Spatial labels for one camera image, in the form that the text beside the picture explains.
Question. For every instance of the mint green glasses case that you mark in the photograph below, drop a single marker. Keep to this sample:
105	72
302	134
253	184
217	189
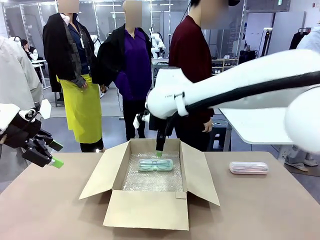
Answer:
155	165

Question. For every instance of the background workbench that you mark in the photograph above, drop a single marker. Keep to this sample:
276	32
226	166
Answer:
160	61

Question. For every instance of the black tripod stand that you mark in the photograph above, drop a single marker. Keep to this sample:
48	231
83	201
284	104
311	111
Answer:
265	42

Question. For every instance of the white side table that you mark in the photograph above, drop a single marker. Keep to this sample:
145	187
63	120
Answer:
250	125

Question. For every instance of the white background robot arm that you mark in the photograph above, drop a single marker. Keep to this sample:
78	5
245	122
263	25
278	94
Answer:
156	42

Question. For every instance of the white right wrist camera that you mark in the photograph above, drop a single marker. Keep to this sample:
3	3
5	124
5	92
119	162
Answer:
137	122

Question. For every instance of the seated person in background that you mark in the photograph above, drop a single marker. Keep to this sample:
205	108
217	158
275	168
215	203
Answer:
30	51

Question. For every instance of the open cardboard shipping box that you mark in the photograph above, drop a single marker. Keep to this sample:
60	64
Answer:
147	210

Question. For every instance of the mannequin with purple shirt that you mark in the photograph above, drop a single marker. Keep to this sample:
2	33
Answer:
132	70

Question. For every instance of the black suitcase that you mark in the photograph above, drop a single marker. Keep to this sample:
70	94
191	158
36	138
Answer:
247	57

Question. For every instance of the person in white hoodie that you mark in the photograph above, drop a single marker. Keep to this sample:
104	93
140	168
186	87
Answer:
15	75

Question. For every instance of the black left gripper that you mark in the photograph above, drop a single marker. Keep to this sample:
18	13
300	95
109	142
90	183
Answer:
20	131

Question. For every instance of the clear bubble wrap sheet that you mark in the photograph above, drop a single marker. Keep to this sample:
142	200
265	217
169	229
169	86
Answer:
150	181

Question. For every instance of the person in maroon sweater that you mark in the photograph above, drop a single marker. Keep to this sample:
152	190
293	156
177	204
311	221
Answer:
187	50

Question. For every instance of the mannequin with yellow apron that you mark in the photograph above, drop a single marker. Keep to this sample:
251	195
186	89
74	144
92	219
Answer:
80	107

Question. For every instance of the black plastic stool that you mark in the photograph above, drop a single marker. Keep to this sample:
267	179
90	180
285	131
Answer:
217	140

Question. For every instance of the wooden shoe shelf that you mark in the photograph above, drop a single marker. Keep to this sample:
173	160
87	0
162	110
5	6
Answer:
225	62

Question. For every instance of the maroon person's left hand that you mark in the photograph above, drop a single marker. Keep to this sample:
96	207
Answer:
208	126

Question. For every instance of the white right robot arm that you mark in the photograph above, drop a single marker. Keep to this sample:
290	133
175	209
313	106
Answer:
225	87

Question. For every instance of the clothes rack with black garments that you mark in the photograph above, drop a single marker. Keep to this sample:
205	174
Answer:
298	40

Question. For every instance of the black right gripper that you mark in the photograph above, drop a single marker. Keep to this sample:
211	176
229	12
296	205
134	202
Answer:
166	123

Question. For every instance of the pink glasses case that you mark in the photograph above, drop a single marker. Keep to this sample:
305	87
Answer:
248	168

